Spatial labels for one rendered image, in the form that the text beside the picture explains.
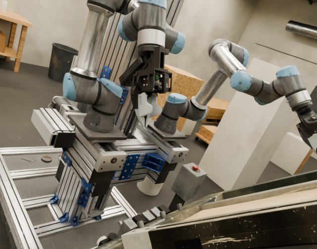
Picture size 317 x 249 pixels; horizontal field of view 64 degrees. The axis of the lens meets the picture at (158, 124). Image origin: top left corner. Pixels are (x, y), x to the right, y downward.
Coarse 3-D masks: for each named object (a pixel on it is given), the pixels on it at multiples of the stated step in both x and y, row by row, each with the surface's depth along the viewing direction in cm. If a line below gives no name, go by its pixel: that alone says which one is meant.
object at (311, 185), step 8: (296, 184) 98; (304, 184) 93; (312, 184) 91; (264, 192) 103; (272, 192) 100; (280, 192) 98; (288, 192) 96; (224, 200) 115; (232, 200) 110; (240, 200) 108; (248, 200) 106; (208, 208) 118
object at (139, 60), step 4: (140, 56) 69; (136, 60) 69; (140, 60) 68; (132, 64) 70; (136, 64) 69; (140, 64) 68; (144, 64) 69; (128, 68) 72; (132, 68) 70; (136, 68) 69; (140, 68) 70; (124, 72) 73; (128, 72) 72; (132, 72) 71; (120, 76) 74; (124, 76) 73; (128, 76) 72; (132, 76) 72; (120, 80) 74; (124, 80) 73; (128, 80) 73; (132, 80) 74; (124, 84) 75; (128, 84) 75
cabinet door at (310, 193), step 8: (296, 192) 94; (304, 192) 89; (312, 192) 86; (256, 200) 103; (264, 200) 97; (272, 200) 94; (280, 200) 90; (288, 200) 86; (296, 200) 82; (216, 208) 112; (224, 208) 106; (232, 208) 102; (240, 208) 97; (248, 208) 92; (192, 216) 111; (200, 216) 106
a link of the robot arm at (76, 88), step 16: (96, 0) 100; (112, 0) 102; (96, 16) 102; (96, 32) 104; (80, 48) 106; (96, 48) 106; (80, 64) 107; (96, 64) 110; (64, 80) 111; (80, 80) 106; (64, 96) 110; (80, 96) 109; (96, 96) 112
